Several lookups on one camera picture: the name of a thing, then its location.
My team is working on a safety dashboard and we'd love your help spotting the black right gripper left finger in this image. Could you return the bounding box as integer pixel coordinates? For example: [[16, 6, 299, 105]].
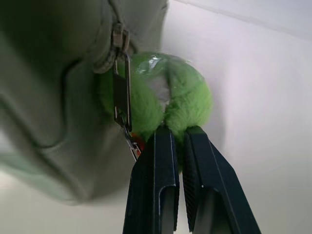
[[121, 125, 180, 234]]

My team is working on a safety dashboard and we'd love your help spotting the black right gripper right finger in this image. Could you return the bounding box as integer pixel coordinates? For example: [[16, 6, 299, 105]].
[[183, 125, 262, 234]]

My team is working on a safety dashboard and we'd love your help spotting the green plush keychain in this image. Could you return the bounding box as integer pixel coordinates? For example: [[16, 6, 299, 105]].
[[95, 51, 215, 174]]

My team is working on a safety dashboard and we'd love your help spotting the green zipper pouch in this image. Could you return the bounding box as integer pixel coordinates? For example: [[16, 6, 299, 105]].
[[0, 0, 170, 203]]

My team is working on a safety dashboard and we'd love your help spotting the metal zipper slider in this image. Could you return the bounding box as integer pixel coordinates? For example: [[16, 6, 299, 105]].
[[111, 22, 130, 55]]

